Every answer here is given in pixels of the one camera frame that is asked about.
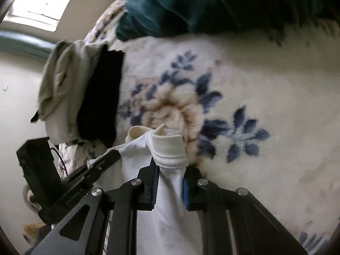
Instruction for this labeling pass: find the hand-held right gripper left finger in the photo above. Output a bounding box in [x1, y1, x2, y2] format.
[30, 163, 160, 255]

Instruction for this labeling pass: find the dark teal cloth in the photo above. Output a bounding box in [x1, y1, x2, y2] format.
[115, 0, 340, 41]

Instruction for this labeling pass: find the floral fleece blanket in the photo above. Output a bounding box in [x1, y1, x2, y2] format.
[54, 0, 339, 255]

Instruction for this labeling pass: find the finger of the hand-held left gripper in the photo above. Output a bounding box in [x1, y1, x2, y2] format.
[64, 149, 121, 192]

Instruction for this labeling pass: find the black folded garment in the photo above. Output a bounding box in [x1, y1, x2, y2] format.
[77, 46, 125, 149]

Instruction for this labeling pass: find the beige folded garment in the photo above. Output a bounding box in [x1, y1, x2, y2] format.
[30, 40, 108, 144]

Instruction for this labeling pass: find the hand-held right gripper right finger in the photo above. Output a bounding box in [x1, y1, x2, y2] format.
[182, 168, 309, 255]

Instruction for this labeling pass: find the white small garment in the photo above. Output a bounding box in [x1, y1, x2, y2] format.
[105, 124, 204, 255]

